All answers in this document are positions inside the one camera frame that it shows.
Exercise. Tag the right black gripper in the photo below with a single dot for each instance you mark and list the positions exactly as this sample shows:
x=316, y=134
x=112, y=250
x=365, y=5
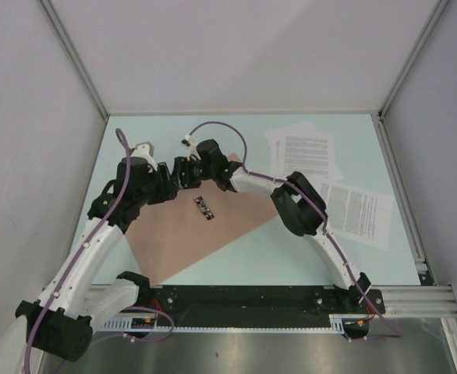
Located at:
x=182, y=165

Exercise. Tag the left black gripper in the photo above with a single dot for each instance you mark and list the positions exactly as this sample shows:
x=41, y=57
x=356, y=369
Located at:
x=167, y=188

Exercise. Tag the printed paper sheet top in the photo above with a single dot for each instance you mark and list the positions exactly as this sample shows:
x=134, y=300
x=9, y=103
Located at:
x=310, y=154

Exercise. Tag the printed paper sheet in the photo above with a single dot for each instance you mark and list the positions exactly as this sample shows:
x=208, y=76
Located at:
x=358, y=214
x=310, y=154

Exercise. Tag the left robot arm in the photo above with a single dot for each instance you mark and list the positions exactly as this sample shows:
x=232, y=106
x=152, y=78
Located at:
x=64, y=317

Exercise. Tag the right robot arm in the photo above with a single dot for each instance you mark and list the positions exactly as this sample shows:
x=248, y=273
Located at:
x=298, y=204

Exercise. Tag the printed paper sheet under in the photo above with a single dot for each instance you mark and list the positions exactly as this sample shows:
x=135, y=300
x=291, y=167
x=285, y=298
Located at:
x=273, y=137

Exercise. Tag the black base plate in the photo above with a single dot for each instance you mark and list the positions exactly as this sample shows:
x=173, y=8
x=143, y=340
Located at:
x=250, y=321

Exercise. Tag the aluminium frame post left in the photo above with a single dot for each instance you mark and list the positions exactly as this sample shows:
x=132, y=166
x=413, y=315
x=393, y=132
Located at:
x=69, y=48

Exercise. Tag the aluminium frame post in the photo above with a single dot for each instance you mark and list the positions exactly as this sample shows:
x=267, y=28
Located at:
x=431, y=24
x=69, y=48

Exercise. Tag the aluminium rail right side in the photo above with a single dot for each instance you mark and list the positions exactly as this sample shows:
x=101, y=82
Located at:
x=412, y=231

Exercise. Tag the aluminium frame post right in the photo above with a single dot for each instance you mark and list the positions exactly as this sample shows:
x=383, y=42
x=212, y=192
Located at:
x=431, y=24

